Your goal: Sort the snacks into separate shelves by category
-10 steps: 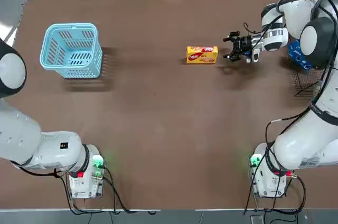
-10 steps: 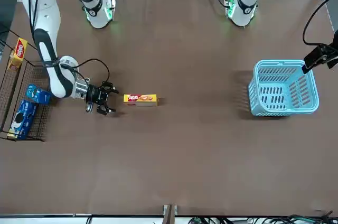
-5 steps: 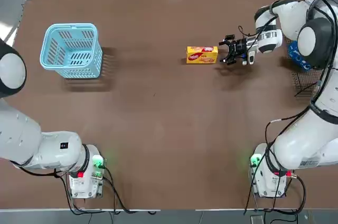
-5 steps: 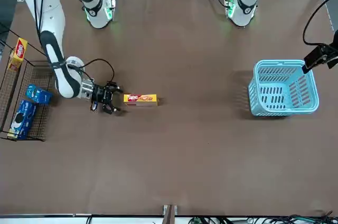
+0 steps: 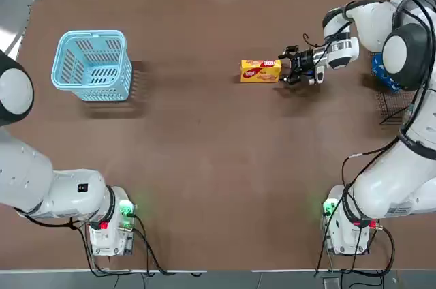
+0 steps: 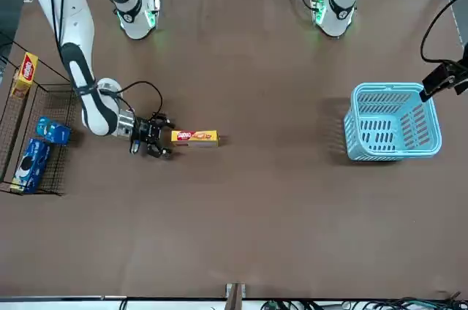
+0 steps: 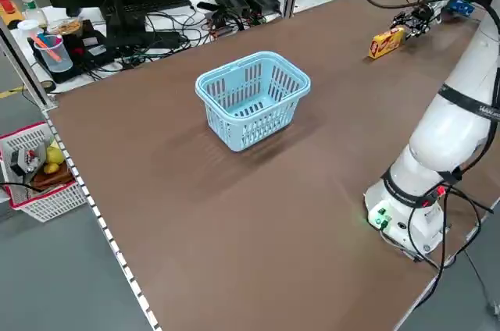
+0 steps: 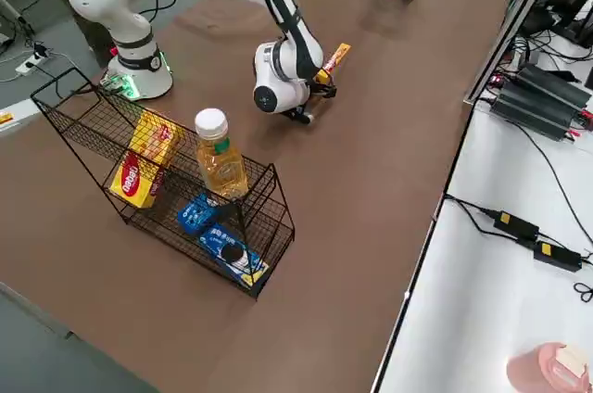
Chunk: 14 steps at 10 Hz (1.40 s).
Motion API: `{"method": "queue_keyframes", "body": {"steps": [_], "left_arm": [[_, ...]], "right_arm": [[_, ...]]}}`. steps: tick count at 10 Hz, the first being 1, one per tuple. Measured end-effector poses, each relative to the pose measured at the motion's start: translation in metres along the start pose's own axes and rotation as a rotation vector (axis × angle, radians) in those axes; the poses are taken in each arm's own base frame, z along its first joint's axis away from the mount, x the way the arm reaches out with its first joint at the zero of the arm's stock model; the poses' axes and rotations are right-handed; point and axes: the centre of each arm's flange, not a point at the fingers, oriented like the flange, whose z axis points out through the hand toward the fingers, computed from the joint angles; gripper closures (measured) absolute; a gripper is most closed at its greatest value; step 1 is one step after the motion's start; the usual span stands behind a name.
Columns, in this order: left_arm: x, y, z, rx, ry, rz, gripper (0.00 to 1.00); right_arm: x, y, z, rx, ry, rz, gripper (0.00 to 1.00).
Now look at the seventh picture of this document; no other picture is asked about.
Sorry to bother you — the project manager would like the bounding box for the bowl of snacks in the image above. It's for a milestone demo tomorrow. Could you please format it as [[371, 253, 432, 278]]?
[[47, 17, 84, 38]]

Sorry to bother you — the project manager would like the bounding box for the black base cable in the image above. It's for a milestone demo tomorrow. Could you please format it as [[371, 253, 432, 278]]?
[[413, 180, 494, 272]]

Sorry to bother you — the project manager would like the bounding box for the black flat desk box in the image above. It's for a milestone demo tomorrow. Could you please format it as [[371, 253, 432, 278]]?
[[33, 28, 118, 84]]

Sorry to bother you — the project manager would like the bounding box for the clear plastic measuring cup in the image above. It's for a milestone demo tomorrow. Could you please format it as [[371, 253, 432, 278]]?
[[33, 34, 74, 73]]

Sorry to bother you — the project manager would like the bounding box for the white basket red rim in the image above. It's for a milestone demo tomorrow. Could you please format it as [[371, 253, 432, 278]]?
[[0, 121, 89, 224]]

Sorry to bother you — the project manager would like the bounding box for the orange pen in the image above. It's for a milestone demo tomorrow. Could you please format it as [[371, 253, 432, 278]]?
[[36, 32, 63, 62]]

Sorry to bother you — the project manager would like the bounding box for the yellow wafer box red logo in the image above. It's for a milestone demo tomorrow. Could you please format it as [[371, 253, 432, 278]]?
[[366, 27, 406, 60]]

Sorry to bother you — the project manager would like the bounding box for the white capped plastic bottle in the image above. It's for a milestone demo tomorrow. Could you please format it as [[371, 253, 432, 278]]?
[[17, 0, 47, 31]]

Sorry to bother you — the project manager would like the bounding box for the black monitor stand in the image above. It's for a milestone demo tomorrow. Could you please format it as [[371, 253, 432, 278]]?
[[102, 0, 148, 48]]

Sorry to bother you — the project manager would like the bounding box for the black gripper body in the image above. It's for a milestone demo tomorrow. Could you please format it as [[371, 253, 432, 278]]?
[[410, 1, 443, 34]]

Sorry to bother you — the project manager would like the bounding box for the blue oreo cookie box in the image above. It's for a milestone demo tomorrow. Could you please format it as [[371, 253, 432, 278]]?
[[447, 0, 475, 16]]

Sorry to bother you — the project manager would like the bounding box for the brown wooden board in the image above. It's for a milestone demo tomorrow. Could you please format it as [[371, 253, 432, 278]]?
[[29, 169, 75, 191]]

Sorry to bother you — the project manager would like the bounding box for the light blue plastic basket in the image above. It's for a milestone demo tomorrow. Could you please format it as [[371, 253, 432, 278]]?
[[195, 51, 313, 154]]

